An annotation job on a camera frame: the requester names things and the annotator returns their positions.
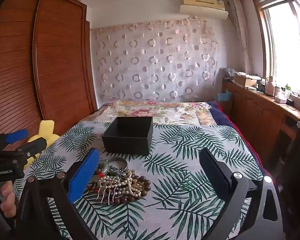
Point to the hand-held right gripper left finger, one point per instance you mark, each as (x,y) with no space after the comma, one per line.
(83,177)

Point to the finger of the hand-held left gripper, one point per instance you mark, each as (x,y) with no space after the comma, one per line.
(17,135)
(35,145)

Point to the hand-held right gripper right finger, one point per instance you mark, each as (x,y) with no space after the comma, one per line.
(215,173)

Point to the metal hair comb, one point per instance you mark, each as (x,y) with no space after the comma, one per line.
(106,183)

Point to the gold pearl brooch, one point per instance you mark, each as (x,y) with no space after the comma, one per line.
(137,184)

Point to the black cardboard box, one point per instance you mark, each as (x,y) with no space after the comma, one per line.
(126,143)

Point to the person's left hand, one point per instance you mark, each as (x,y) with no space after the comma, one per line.
(8,197)

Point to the yellow plush toy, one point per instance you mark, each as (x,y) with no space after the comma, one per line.
(46,130)

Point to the leaf-print blanket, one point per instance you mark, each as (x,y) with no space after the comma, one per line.
(180,170)

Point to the silver bangle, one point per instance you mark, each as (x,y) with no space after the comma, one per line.
(118,160)

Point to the navy blanket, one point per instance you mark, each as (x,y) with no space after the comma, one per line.
(218,116)

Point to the wooden side cabinet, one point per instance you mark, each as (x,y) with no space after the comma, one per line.
(260,112)

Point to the brown wooden wardrobe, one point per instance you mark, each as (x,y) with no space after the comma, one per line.
(52,67)

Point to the blue paper bag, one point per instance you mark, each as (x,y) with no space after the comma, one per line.
(223,97)

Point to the floral blanket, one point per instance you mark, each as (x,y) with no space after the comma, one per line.
(165,112)

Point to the open cardboard box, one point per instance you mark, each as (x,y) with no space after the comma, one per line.
(246,80)

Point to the tissue box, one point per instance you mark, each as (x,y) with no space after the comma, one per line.
(280,99)

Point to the patterned cloth bundle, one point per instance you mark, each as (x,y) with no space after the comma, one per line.
(229,72)

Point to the pink kettle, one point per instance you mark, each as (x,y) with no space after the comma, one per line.
(270,86)

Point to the green-capped bottle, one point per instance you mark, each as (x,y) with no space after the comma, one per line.
(287,92)

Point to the beige window curtain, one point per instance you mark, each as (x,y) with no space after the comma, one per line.
(240,35)

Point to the window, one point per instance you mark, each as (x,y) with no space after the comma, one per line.
(285,45)

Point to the white air conditioner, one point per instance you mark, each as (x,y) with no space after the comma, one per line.
(202,7)

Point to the circle-patterned wall curtain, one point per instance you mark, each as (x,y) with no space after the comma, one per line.
(152,62)

